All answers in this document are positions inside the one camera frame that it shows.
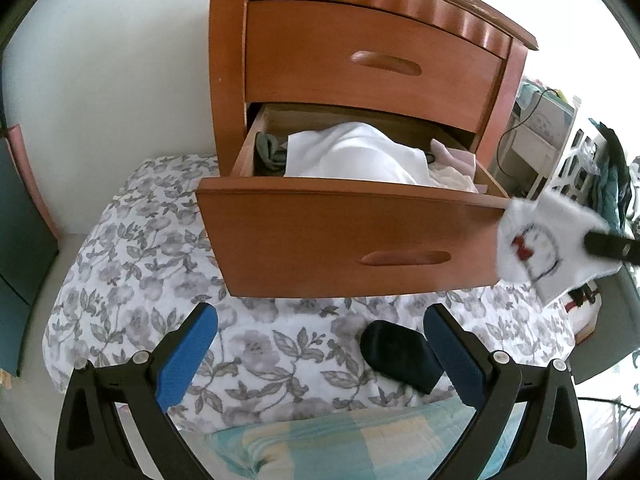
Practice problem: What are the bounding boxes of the white lattice plastic rack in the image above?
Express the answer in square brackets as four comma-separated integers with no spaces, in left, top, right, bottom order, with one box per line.
[525,95,601,202]

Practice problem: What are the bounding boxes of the white cloth garment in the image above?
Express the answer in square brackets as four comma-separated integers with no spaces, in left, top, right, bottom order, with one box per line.
[285,121,437,187]

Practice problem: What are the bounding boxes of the grey sock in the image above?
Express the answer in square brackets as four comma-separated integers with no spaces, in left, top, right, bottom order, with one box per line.
[253,131,292,174]

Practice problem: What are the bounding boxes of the grey floral blanket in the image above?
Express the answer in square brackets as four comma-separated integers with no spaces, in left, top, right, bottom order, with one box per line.
[42,155,576,433]

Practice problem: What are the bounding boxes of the white printed sock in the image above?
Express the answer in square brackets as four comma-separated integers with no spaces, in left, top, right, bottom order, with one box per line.
[495,187,626,306]

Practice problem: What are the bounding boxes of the pink wooden board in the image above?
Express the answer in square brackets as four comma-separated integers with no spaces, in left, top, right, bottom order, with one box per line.
[5,124,62,241]

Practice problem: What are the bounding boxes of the black sock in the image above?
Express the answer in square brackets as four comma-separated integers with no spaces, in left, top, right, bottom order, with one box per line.
[360,320,443,396]

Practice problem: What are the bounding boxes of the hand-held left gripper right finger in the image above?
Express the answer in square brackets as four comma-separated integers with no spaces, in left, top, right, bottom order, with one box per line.
[424,303,588,480]

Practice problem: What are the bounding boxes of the dark teal cabinet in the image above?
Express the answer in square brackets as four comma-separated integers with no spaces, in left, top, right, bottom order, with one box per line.
[0,130,61,378]

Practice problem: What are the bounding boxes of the teal cloth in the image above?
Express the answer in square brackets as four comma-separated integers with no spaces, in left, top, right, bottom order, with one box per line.
[517,80,551,111]

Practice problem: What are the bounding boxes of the pastel checked cloth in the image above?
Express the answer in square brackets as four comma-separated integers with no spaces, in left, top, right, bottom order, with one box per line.
[205,400,501,480]

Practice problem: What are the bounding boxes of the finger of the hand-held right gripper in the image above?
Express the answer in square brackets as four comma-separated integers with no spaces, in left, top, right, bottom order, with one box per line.
[584,230,640,264]

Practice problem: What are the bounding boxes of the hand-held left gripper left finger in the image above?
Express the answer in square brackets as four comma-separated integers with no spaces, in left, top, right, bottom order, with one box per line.
[55,302,219,480]

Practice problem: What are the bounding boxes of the pink cloth garment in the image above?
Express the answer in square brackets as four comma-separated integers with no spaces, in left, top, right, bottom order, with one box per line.
[429,139,488,193]

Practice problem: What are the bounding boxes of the black power cable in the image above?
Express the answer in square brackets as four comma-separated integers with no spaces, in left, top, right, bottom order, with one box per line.
[495,87,562,182]

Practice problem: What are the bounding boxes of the dark green hanging cloth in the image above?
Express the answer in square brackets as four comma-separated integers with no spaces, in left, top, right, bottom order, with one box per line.
[587,120,640,235]

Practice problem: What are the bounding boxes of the wooden nightstand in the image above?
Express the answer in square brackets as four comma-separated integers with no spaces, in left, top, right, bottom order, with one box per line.
[201,0,540,186]

